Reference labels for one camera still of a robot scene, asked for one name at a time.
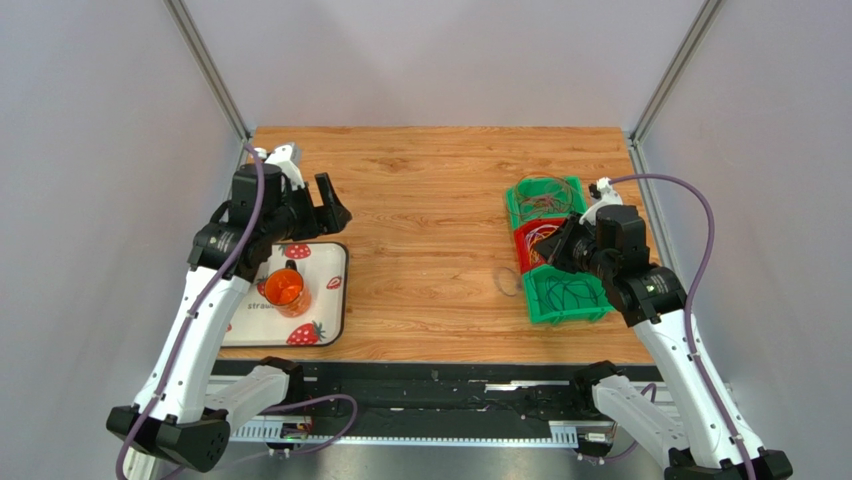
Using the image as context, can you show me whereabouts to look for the right aluminium frame post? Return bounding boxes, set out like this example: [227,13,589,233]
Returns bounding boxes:
[629,0,726,146]

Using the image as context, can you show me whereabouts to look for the left aluminium frame post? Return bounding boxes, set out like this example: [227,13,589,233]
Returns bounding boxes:
[164,0,252,142]

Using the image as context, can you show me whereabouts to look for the red plastic bin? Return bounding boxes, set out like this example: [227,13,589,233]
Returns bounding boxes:
[513,218,565,274]

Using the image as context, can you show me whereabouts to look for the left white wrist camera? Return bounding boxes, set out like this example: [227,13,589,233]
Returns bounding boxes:
[253,142,305,190]

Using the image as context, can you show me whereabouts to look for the dark red cable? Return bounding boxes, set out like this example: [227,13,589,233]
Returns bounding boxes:
[512,174,580,221]

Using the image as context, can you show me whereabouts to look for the blue cable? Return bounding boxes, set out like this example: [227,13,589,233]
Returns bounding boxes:
[493,266,600,314]

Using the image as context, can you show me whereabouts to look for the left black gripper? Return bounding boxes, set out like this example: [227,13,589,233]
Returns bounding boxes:
[262,173,351,244]

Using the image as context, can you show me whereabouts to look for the near green plastic bin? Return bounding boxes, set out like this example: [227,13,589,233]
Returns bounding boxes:
[522,265,614,325]

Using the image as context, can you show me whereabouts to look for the strawberry pattern tray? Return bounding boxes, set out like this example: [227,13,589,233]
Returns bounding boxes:
[223,242,349,348]

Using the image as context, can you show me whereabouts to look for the aluminium frame post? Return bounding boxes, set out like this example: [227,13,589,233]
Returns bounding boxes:
[629,0,726,146]
[164,0,252,142]

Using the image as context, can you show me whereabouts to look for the grey slotted cable duct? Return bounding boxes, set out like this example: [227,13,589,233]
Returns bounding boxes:
[230,419,580,449]

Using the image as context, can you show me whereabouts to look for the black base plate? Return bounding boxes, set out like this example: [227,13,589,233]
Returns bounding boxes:
[284,362,614,437]

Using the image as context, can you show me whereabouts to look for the orange glass mug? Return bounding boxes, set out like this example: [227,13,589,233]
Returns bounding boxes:
[263,259,312,318]

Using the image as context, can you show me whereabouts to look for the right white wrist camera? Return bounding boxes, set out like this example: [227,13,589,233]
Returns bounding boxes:
[580,177,623,225]

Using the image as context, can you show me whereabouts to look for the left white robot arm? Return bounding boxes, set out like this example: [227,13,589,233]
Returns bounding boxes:
[106,161,352,479]

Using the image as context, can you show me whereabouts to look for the orange cable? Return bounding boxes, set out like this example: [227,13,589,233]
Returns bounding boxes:
[525,226,560,264]

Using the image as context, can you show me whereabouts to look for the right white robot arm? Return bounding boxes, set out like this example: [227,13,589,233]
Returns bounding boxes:
[534,205,794,479]

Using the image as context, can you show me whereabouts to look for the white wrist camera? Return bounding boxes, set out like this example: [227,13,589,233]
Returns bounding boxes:
[253,142,305,190]
[580,177,623,225]

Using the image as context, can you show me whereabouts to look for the far green plastic bin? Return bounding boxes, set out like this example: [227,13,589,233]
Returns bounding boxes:
[505,173,588,230]

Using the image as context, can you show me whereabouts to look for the green plastic bin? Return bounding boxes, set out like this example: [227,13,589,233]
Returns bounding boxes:
[522,265,614,325]
[505,173,588,230]

